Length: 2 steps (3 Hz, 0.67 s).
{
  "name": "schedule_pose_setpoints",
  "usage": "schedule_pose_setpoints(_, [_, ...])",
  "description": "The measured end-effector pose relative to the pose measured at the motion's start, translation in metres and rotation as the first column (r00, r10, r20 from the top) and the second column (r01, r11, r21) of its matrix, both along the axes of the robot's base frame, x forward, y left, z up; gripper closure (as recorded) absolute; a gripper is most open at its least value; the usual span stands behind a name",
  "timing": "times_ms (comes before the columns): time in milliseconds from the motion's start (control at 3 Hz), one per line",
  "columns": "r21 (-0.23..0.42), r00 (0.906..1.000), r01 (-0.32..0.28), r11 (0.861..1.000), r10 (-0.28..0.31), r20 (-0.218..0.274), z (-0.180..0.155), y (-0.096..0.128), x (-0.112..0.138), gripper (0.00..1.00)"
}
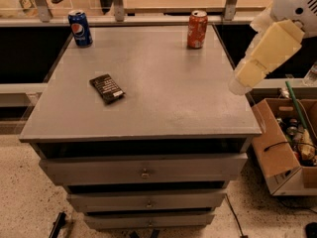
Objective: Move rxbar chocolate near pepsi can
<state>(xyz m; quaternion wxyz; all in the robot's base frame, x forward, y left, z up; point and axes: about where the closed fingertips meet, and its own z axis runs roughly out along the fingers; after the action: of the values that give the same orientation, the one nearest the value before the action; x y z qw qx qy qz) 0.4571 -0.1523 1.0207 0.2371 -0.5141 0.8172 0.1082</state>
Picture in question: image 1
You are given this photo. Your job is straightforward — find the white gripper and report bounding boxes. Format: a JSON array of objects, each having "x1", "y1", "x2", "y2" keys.
[{"x1": 228, "y1": 3, "x2": 304, "y2": 95}]

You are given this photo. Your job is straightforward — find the black rxbar chocolate bar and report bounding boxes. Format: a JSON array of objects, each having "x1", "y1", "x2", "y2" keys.
[{"x1": 89, "y1": 74, "x2": 125, "y2": 104}]

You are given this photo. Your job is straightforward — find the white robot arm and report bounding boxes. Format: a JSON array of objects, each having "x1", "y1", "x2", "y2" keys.
[{"x1": 229, "y1": 0, "x2": 317, "y2": 95}]

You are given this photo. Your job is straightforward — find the orange soda can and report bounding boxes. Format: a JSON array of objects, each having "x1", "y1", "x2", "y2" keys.
[{"x1": 187, "y1": 10, "x2": 208, "y2": 49}]

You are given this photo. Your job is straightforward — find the blue pepsi can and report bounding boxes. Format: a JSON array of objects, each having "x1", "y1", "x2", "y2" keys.
[{"x1": 68, "y1": 10, "x2": 93, "y2": 48}]

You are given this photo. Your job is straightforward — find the green stick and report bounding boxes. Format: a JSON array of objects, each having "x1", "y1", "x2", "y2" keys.
[{"x1": 285, "y1": 80, "x2": 308, "y2": 129}]

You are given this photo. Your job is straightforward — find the cardboard box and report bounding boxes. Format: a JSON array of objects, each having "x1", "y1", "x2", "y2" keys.
[{"x1": 252, "y1": 98, "x2": 317, "y2": 196}]

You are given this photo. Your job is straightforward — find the grey drawer cabinet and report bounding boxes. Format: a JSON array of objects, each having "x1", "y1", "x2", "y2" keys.
[{"x1": 20, "y1": 26, "x2": 261, "y2": 217}]

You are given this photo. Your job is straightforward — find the black round object floor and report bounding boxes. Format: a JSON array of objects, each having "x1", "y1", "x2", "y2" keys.
[{"x1": 305, "y1": 222, "x2": 317, "y2": 238}]

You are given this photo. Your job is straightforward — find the top grey drawer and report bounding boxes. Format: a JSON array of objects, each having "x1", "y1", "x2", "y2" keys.
[{"x1": 40, "y1": 154, "x2": 247, "y2": 185}]

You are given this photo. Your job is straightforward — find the grey drawer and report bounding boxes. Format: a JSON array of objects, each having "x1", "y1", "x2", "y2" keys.
[
  {"x1": 84, "y1": 211, "x2": 214, "y2": 230},
  {"x1": 40, "y1": 154, "x2": 247, "y2": 185},
  {"x1": 67, "y1": 189, "x2": 225, "y2": 213}
]

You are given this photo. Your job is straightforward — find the middle grey drawer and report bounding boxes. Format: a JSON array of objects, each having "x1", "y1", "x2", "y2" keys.
[{"x1": 67, "y1": 189, "x2": 225, "y2": 213}]

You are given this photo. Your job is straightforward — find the bottom grey drawer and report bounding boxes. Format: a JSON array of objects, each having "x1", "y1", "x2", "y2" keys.
[{"x1": 84, "y1": 211, "x2": 214, "y2": 230}]

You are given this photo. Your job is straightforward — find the black object on floor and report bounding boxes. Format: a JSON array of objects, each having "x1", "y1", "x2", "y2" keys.
[{"x1": 49, "y1": 212, "x2": 66, "y2": 238}]

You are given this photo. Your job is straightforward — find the metal railing frame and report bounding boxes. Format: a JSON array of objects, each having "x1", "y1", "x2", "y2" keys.
[{"x1": 0, "y1": 0, "x2": 275, "y2": 28}]

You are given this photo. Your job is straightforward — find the black cable on floor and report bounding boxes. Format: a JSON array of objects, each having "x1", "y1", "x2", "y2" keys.
[{"x1": 224, "y1": 193, "x2": 250, "y2": 238}]

